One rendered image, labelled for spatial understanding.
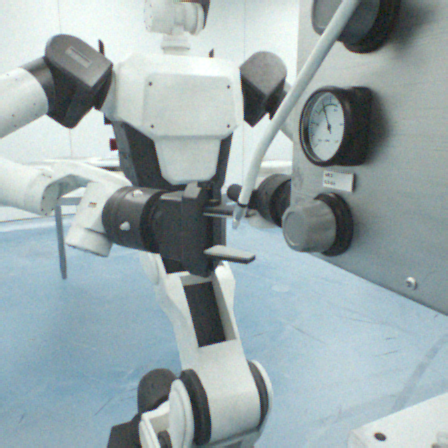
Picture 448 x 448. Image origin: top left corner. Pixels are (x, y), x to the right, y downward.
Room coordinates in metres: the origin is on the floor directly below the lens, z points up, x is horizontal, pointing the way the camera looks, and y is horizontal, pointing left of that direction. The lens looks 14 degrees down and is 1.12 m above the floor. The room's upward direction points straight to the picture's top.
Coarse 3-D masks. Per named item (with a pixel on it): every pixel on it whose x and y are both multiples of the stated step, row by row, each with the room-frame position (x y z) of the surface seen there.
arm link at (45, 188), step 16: (32, 176) 0.61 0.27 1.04; (48, 176) 0.61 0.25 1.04; (64, 176) 0.61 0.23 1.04; (80, 176) 0.61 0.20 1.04; (96, 176) 0.61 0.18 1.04; (112, 176) 0.61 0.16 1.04; (32, 192) 0.59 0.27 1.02; (48, 192) 0.61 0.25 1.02; (64, 192) 0.65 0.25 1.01; (32, 208) 0.60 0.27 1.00; (48, 208) 0.62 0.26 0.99
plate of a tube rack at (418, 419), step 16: (432, 400) 0.29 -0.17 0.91; (400, 416) 0.27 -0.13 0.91; (416, 416) 0.27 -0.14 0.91; (432, 416) 0.27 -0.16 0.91; (352, 432) 0.25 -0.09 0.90; (368, 432) 0.25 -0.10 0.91; (384, 432) 0.25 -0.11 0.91; (400, 432) 0.25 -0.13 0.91; (416, 432) 0.25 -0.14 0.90; (432, 432) 0.25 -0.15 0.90
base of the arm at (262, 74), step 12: (252, 60) 1.01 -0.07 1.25; (264, 60) 1.02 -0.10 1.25; (276, 60) 1.03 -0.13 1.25; (240, 72) 0.99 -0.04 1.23; (252, 72) 1.00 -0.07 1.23; (264, 72) 1.00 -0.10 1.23; (276, 72) 1.01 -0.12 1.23; (252, 84) 0.98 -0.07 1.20; (264, 84) 0.99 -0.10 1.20; (276, 84) 0.99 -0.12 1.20; (252, 96) 0.99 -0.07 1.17; (264, 96) 0.98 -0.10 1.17; (252, 108) 1.02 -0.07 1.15; (252, 120) 1.06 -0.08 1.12
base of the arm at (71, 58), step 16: (48, 48) 0.82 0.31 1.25; (64, 48) 0.83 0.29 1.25; (80, 48) 0.86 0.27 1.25; (48, 64) 0.82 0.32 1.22; (64, 64) 0.81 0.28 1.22; (80, 64) 0.83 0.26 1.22; (96, 64) 0.85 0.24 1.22; (112, 64) 0.88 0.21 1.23; (80, 80) 0.81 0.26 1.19; (96, 80) 0.83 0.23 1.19; (80, 96) 0.83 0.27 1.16; (96, 96) 0.88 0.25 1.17; (80, 112) 0.86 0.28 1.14
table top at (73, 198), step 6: (72, 192) 1.60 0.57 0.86; (78, 192) 1.60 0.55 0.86; (222, 192) 1.61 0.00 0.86; (60, 198) 1.51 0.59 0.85; (66, 198) 1.52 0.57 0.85; (72, 198) 1.52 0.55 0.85; (78, 198) 1.52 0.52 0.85; (222, 198) 1.57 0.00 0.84; (228, 198) 1.58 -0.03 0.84; (0, 204) 1.49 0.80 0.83; (60, 204) 1.51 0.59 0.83; (66, 204) 1.52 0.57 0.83; (72, 204) 1.52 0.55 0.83; (78, 204) 1.52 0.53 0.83
